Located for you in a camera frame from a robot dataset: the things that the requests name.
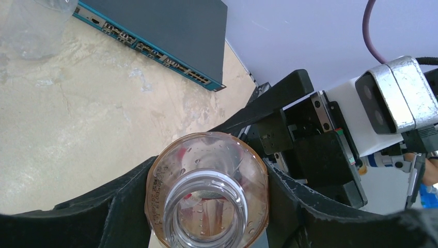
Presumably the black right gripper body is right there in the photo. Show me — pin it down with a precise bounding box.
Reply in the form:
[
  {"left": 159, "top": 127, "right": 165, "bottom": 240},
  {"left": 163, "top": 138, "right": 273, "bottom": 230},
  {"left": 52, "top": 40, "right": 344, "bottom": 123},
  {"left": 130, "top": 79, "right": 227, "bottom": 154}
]
[{"left": 244, "top": 91, "right": 368, "bottom": 209}]

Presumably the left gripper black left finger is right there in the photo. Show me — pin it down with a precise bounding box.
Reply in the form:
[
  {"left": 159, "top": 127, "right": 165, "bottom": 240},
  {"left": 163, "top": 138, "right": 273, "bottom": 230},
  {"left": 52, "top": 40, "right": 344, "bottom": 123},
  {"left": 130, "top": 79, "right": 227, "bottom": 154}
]
[{"left": 1, "top": 157, "right": 156, "bottom": 247}]

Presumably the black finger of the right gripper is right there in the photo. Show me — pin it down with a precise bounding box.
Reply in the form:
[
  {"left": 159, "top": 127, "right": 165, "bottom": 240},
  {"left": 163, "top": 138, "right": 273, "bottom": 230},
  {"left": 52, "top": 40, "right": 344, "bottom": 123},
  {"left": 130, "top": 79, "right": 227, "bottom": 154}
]
[{"left": 210, "top": 69, "right": 314, "bottom": 133}]

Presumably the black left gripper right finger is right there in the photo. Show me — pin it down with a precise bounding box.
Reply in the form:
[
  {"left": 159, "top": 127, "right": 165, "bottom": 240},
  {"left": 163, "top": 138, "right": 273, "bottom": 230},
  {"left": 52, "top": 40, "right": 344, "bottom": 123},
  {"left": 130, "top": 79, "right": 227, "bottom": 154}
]
[{"left": 264, "top": 159, "right": 437, "bottom": 247}]

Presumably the tea bottle with yellow-red label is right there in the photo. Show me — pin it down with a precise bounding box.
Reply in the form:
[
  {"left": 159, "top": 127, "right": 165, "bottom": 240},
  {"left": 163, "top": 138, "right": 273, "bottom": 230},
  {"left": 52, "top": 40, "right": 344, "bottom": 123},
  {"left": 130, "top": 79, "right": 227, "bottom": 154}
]
[{"left": 145, "top": 132, "right": 269, "bottom": 247}]

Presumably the clear plastic bottle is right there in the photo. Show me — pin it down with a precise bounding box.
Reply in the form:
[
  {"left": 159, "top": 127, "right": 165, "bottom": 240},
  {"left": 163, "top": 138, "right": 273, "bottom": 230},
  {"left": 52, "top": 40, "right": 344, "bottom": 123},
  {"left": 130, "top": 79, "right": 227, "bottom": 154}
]
[{"left": 1, "top": 0, "right": 79, "bottom": 59}]

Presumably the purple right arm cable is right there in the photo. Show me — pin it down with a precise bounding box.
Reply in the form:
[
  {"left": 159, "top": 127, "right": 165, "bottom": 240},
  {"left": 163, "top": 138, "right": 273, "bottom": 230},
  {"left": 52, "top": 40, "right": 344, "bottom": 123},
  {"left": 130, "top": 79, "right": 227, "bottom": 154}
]
[{"left": 362, "top": 0, "right": 389, "bottom": 65}]

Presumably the dark blue network switch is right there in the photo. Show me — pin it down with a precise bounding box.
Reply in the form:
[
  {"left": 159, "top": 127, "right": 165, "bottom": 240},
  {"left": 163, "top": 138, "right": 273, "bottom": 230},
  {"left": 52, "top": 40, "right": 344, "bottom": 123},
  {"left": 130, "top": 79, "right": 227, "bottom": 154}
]
[{"left": 74, "top": 0, "right": 228, "bottom": 91}]

